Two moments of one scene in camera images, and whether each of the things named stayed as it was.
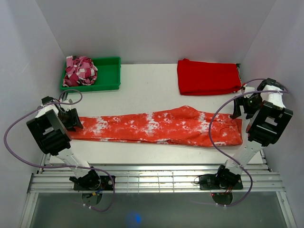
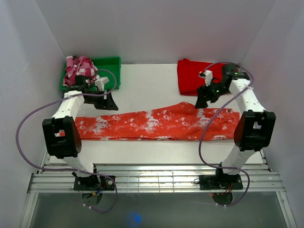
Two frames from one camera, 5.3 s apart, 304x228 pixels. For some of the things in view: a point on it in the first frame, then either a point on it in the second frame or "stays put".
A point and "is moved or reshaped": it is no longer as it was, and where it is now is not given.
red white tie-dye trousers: (188, 125) is moved or reshaped
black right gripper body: (250, 105) → (213, 90)
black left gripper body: (69, 120) → (99, 103)
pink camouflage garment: (80, 71) stays put
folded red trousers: (201, 77) stays put
